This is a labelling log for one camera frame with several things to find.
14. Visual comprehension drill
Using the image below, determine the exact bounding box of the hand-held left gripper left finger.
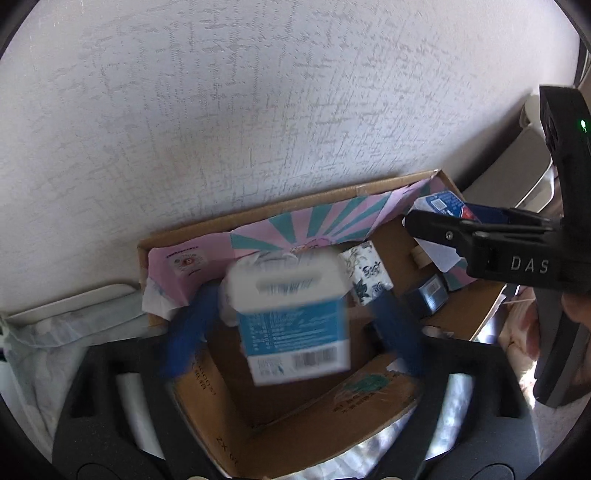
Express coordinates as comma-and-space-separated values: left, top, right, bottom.
53, 281, 222, 480

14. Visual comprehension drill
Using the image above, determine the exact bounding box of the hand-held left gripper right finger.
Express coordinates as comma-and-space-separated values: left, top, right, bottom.
365, 291, 542, 480

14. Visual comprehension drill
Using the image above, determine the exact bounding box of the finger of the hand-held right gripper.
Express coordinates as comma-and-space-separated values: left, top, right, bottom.
404, 209, 561, 261
463, 203, 555, 228

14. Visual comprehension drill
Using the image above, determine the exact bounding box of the red label plastic packet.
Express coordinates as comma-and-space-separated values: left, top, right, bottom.
412, 190, 481, 222

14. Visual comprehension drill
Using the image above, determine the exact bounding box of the white and blue carton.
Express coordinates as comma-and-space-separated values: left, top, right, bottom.
225, 249, 352, 387

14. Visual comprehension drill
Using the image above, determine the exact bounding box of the pink striped cardboard box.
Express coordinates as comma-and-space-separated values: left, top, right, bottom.
137, 169, 509, 480

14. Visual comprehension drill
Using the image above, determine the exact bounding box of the person's right hand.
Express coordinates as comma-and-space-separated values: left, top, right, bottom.
562, 295, 591, 326

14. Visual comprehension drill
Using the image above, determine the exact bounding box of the small dark blue box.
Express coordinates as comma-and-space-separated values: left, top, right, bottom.
406, 274, 450, 317

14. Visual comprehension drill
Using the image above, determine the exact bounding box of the white furniture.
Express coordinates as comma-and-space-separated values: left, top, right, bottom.
462, 95, 560, 213

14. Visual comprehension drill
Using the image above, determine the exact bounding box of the floral print tissue pack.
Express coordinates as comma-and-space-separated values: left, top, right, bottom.
338, 240, 393, 306

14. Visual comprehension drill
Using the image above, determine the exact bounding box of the pink cloth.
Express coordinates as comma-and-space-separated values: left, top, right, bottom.
499, 286, 541, 370

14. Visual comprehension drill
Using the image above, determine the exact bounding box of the pale blue floral bedsheet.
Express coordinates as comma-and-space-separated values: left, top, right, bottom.
0, 293, 476, 480

